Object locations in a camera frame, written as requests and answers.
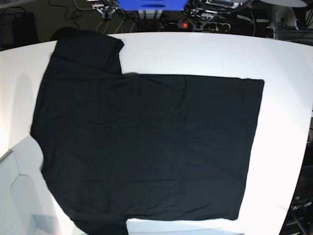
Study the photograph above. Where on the black T-shirt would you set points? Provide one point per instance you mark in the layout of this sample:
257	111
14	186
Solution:
148	146

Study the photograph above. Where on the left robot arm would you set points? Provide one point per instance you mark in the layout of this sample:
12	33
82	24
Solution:
212	15

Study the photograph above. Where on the blue plastic box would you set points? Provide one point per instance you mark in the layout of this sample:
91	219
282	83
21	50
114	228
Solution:
171	5

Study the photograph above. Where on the black power strip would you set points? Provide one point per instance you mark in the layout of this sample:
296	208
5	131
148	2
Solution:
207	27

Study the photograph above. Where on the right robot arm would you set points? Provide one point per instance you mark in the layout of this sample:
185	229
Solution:
106	8

